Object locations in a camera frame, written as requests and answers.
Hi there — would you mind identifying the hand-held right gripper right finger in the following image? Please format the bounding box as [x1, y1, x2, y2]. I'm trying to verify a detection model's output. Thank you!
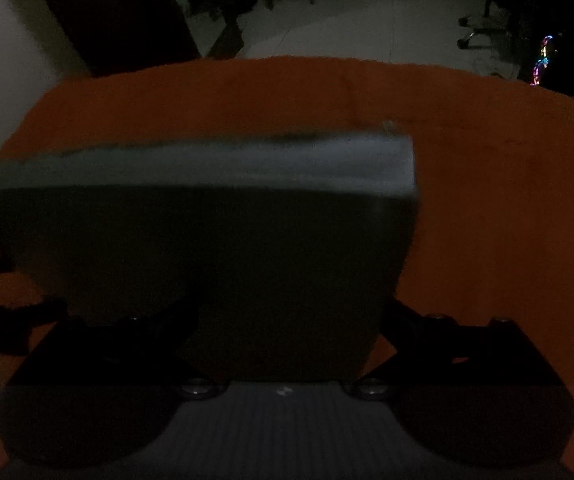
[347, 300, 570, 402]

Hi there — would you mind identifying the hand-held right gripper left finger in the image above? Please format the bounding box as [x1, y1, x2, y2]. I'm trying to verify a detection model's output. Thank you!
[2, 304, 228, 402]

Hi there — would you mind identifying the white cardboard box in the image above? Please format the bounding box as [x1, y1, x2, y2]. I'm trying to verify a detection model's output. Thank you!
[0, 187, 422, 383]

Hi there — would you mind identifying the orange cloth covered desktop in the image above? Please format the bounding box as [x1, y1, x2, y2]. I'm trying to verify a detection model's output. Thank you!
[0, 55, 574, 480]

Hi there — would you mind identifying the dark wardrobe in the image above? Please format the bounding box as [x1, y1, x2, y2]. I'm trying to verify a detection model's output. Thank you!
[22, 0, 202, 77]

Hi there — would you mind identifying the computer tower with coloured lights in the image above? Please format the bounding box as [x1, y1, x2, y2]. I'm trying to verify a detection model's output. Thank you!
[517, 25, 574, 101]

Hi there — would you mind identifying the office chair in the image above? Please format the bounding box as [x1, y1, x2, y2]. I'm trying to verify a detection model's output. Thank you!
[457, 0, 542, 51]

